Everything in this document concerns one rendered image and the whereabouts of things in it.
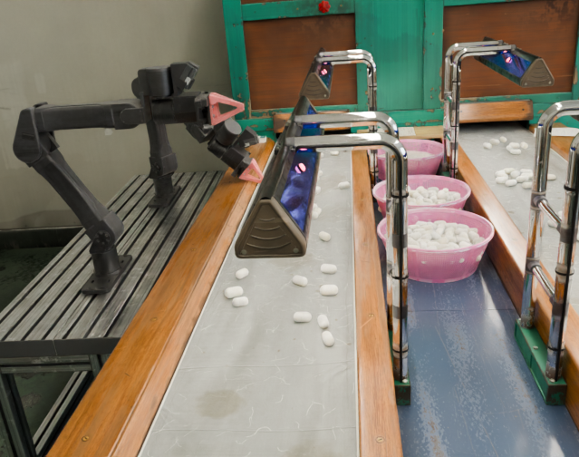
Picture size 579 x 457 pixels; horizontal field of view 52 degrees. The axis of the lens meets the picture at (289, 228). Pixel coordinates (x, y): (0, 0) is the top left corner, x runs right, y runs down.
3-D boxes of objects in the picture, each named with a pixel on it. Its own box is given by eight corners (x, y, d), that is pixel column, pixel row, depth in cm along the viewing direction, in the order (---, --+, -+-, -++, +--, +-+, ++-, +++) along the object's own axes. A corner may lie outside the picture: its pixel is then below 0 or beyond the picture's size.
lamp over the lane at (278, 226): (235, 260, 67) (227, 199, 64) (286, 131, 124) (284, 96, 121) (306, 258, 66) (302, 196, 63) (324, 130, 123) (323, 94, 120)
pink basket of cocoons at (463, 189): (398, 246, 155) (398, 211, 151) (359, 213, 179) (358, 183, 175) (488, 228, 161) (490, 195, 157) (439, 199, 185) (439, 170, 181)
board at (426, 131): (357, 141, 222) (357, 139, 221) (357, 132, 236) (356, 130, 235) (448, 137, 218) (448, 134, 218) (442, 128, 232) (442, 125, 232)
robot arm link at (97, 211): (129, 229, 151) (41, 123, 142) (120, 240, 145) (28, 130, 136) (110, 242, 153) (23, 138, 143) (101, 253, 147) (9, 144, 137)
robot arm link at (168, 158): (178, 171, 204) (160, 74, 193) (165, 177, 199) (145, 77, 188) (166, 170, 208) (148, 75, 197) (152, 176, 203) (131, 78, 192)
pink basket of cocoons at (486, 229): (381, 291, 133) (380, 252, 130) (375, 243, 158) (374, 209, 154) (504, 288, 130) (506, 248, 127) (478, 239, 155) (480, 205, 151)
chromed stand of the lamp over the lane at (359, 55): (319, 204, 188) (311, 58, 172) (322, 185, 207) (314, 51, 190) (380, 202, 186) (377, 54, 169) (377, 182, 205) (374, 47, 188)
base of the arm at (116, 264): (128, 230, 159) (102, 231, 159) (102, 263, 140) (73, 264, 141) (133, 257, 162) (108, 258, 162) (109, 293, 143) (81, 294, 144)
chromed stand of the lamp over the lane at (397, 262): (294, 405, 99) (272, 141, 82) (303, 339, 117) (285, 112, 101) (410, 405, 97) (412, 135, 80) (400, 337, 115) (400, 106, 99)
